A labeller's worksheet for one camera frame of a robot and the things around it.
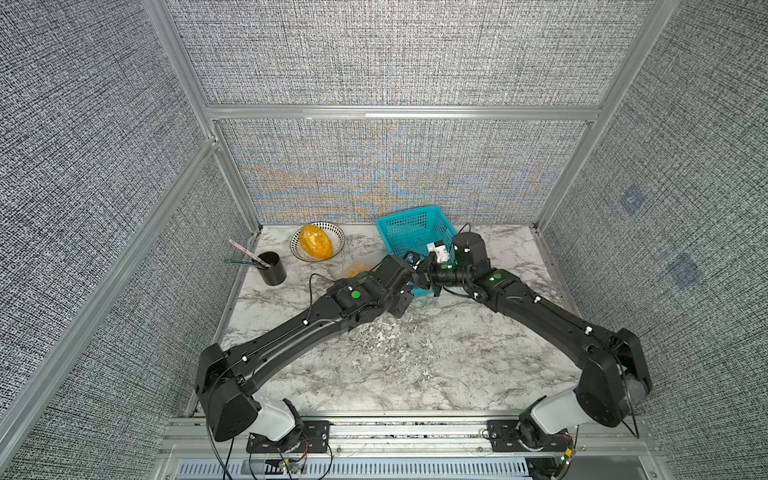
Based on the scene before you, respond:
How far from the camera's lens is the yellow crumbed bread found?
1.08m

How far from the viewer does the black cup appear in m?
1.01

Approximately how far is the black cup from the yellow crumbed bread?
115 mm

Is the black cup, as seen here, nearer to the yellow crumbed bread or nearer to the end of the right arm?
the yellow crumbed bread
